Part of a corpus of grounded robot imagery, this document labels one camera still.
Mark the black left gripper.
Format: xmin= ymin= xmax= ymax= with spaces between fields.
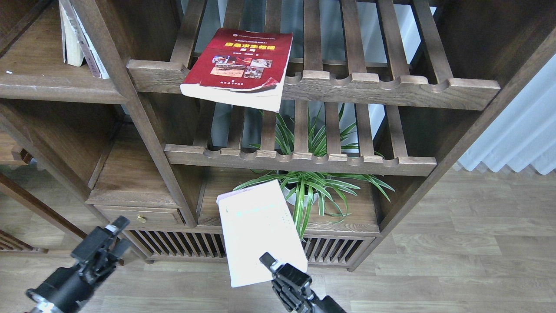
xmin=25 ymin=216 xmax=131 ymax=313

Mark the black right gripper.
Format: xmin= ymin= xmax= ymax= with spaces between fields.
xmin=259 ymin=252 xmax=346 ymax=313

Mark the white and purple book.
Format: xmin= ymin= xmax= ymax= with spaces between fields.
xmin=216 ymin=180 xmax=308 ymax=288

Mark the green and black book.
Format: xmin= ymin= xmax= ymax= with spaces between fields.
xmin=58 ymin=0 xmax=85 ymax=67

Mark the red cover book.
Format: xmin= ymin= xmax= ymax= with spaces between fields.
xmin=180 ymin=28 xmax=293 ymax=113

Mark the white plant pot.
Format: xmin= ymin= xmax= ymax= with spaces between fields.
xmin=282 ymin=183 xmax=318 ymax=207

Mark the green spider plant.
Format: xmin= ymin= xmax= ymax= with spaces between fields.
xmin=235 ymin=113 xmax=393 ymax=238

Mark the white book standing upright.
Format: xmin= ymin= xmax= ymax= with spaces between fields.
xmin=62 ymin=0 xmax=110 ymax=79

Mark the dark wooden bookshelf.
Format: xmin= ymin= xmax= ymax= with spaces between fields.
xmin=1 ymin=0 xmax=555 ymax=271

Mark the white curtain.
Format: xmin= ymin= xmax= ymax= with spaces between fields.
xmin=457 ymin=56 xmax=556 ymax=175

